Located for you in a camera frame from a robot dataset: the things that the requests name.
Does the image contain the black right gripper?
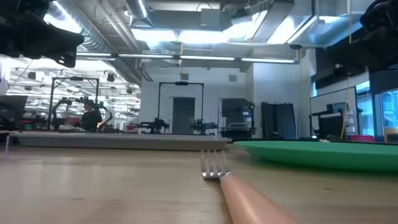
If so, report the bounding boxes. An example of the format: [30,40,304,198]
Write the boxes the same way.
[325,26,398,73]

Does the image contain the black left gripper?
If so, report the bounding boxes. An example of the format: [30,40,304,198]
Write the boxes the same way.
[0,9,85,68]

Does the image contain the green plate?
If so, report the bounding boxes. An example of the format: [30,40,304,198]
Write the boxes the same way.
[233,140,398,174]

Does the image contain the fork with peach handle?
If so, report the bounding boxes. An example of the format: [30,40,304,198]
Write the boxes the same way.
[200,149,299,224]

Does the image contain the grey plastic tray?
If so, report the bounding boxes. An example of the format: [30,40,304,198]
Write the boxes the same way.
[11,130,233,152]

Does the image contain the black monitor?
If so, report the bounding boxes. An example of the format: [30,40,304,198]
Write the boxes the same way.
[0,95,29,122]

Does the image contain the yellow box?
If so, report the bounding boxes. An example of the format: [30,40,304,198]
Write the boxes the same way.
[384,127,398,144]

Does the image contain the black pegboard cart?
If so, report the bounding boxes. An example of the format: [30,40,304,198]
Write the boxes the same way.
[309,102,363,140]

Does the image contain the red bin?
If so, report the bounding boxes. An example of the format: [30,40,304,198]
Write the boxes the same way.
[347,134,376,143]

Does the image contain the person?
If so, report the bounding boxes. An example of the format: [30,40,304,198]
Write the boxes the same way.
[80,99,103,132]

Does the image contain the black background robot arms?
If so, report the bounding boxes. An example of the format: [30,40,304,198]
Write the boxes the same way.
[190,119,219,136]
[136,117,170,134]

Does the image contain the black robot station cart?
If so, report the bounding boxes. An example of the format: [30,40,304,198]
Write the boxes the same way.
[220,98,257,139]

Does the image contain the long linear ceiling light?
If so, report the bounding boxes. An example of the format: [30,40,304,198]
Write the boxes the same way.
[76,52,300,65]

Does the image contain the large silver spiral duct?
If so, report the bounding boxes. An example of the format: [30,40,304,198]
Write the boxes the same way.
[55,0,144,85]

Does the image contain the yellow hanging cable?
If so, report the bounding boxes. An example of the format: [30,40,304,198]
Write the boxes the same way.
[340,0,354,140]

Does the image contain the black gantry frame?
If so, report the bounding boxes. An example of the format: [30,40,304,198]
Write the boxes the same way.
[48,77,100,131]
[157,81,205,134]

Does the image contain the small silver spiral duct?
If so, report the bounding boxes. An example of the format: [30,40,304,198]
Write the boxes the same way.
[125,0,154,28]

